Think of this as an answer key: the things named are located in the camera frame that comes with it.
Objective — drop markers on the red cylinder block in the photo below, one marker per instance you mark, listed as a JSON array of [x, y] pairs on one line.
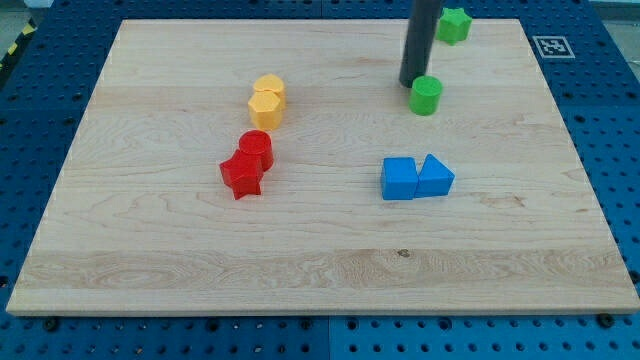
[[258, 143]]

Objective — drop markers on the red star block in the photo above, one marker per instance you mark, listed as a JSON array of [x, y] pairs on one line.
[[243, 173]]

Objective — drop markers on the blue triangle block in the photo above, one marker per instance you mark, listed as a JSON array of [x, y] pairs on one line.
[[434, 179]]

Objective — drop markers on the green star block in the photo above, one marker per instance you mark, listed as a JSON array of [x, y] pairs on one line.
[[454, 26]]

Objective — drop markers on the green cylinder block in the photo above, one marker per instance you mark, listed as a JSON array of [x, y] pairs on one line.
[[425, 95]]

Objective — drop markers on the wooden board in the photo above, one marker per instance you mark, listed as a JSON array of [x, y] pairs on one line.
[[140, 222]]

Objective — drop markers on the yellow hexagon block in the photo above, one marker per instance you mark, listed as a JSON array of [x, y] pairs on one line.
[[266, 110]]

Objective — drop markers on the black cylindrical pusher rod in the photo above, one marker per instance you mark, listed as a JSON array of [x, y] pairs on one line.
[[420, 35]]

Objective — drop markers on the blue cube block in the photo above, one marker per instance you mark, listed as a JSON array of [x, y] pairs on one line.
[[399, 178]]

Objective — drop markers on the white fiducial marker tag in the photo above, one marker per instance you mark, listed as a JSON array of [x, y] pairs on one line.
[[553, 47]]

